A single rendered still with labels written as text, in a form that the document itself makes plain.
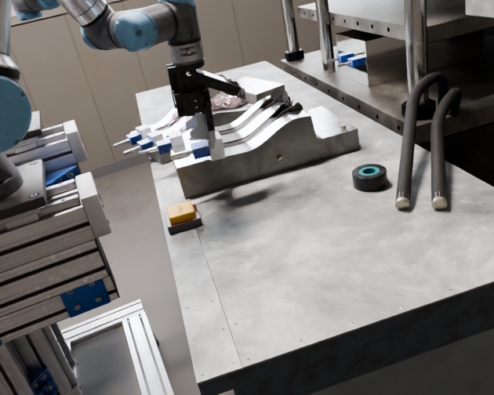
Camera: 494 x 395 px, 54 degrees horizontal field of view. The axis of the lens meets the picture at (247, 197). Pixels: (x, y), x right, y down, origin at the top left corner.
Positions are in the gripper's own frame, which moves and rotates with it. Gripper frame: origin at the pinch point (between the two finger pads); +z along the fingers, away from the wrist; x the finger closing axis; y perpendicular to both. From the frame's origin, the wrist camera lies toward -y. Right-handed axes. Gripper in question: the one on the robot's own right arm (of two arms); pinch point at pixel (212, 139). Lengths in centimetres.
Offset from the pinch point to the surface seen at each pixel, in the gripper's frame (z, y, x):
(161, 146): 6.5, 12.0, -18.5
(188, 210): 10.6, 10.0, 13.0
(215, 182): 12.5, 1.0, -1.2
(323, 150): 11.0, -29.6, -1.3
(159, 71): 47, -4, -262
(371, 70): 10, -72, -55
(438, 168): 6, -44, 29
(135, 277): 103, 39, -93
